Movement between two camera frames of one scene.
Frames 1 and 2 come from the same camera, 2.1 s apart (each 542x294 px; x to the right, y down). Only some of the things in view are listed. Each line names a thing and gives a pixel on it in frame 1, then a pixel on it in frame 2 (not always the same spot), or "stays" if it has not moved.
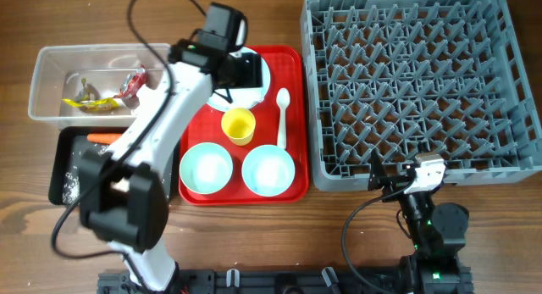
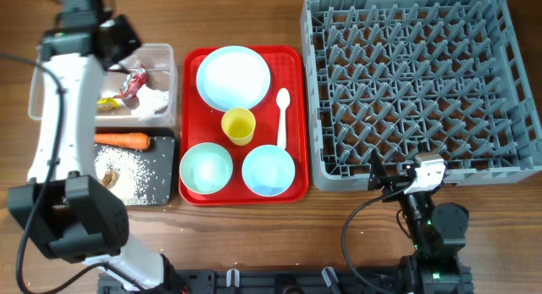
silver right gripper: x=378 y=177 stays
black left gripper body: x=248 y=69 to x=117 y=41
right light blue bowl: x=268 y=170 stays
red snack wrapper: x=133 y=82 stays
